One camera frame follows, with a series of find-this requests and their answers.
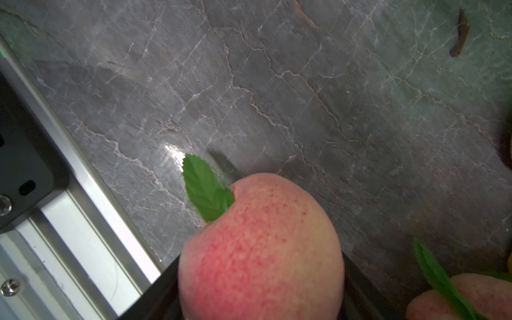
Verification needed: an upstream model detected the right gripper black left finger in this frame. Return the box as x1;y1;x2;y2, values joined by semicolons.
119;255;182;320

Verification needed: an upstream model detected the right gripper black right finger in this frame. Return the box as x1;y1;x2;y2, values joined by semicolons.
339;254;394;319

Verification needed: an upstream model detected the pink peach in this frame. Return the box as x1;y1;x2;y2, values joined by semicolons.
405;237;512;320
178;154;345;319

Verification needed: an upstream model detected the aluminium front rail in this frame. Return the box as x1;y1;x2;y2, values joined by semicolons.
1;41;161;319

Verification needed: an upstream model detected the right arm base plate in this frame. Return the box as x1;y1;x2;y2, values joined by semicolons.
1;75;70;233

